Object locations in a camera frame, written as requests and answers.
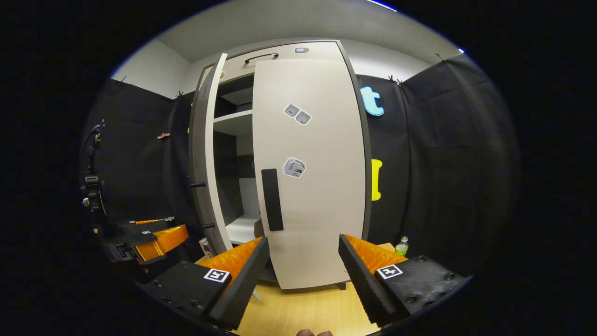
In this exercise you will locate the white cabinet door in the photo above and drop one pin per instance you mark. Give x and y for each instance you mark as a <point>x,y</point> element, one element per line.
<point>207,140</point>
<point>322,210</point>

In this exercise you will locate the beige cabinet drawer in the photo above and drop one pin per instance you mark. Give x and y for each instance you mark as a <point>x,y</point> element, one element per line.
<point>317,52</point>

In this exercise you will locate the white shoe cabinet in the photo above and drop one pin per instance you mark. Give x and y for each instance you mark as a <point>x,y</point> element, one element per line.
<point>233,154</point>

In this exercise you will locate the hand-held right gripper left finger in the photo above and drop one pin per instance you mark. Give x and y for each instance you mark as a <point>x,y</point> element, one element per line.
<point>242,280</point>

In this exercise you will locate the white cabinet shelf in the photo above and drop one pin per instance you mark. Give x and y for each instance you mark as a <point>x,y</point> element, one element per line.
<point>242,229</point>
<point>235,122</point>

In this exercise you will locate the brown fuzzy shoe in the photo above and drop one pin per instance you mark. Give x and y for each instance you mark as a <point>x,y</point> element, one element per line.
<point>259,227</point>

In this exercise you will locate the small printed box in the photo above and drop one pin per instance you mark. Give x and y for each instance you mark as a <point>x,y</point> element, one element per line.
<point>206,248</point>

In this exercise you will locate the clear plastic bottle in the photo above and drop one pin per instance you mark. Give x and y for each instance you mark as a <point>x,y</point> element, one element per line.
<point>401,247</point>

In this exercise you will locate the long ceiling light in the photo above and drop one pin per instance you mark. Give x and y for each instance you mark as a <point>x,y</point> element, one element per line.
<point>381,4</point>

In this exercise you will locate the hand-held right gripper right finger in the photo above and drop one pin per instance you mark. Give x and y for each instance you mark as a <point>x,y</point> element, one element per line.
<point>359,280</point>

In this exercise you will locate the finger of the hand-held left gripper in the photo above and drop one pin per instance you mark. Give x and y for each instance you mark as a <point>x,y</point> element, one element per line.
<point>140,226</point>
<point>137,240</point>

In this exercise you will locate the black backdrop cloth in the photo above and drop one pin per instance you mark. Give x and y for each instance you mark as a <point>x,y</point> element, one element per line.
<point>447,163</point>
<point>135,163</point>

